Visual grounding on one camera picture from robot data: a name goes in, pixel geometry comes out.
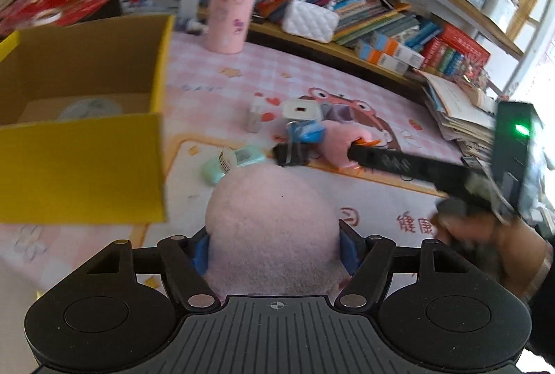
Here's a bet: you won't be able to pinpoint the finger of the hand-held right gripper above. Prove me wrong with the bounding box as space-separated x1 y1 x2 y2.
346 141 492 207

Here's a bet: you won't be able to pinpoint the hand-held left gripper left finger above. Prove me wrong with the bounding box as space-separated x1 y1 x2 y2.
88 228 223 312

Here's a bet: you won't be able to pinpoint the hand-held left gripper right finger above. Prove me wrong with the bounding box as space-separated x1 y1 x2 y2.
333 220 468 311

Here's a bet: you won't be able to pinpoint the small pink plush toy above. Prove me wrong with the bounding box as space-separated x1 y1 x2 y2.
322 120 392 167

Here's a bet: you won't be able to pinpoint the large pink round plush toy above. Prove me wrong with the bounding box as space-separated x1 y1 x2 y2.
204 161 354 301

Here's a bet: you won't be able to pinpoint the black binder clip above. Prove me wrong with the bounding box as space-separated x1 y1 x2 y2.
272 141 314 167

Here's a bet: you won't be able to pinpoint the yellow cardboard box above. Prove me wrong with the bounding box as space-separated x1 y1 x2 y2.
0 14 176 225

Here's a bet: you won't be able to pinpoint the person's right forearm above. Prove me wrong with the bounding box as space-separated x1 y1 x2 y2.
522 235 555 357

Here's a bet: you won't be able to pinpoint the person's right hand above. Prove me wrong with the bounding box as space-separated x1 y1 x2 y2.
434 198 549 301

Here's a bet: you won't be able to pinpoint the cartoon printed desk mat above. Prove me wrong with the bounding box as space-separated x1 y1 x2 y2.
165 84 478 258

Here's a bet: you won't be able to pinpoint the stack of papers and booklets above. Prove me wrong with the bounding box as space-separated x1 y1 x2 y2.
417 71 500 167

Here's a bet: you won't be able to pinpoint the green tube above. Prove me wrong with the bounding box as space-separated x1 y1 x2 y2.
200 143 268 185

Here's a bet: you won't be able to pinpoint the orange white carton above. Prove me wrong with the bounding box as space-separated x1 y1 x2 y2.
368 31 426 69
355 40 410 75

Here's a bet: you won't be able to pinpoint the white charger plug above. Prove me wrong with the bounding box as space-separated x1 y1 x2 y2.
282 98 324 122

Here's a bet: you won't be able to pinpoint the red boxed book set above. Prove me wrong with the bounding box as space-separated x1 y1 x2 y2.
420 24 492 83

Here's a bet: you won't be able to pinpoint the small grey bottle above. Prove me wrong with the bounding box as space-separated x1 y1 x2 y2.
247 94 265 133

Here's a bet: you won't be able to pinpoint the white pen holder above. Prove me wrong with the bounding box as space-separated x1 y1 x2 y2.
481 0 519 26

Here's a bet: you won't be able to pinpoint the clear plastic wrapper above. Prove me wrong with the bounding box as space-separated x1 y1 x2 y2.
56 96 125 120

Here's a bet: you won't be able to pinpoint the pink checkered tablecloth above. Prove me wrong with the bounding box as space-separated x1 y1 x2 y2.
0 27 499 301

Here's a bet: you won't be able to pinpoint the pink printed tumbler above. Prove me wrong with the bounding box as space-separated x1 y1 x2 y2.
203 0 262 54

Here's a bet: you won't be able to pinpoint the red plastic packaging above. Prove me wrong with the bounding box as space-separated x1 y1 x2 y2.
0 0 127 37

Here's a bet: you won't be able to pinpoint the white tape roll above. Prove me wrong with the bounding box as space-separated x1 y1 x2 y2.
32 9 62 24

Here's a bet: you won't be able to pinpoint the white quilted pearl-handle handbag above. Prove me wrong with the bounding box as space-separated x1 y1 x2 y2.
280 0 341 45

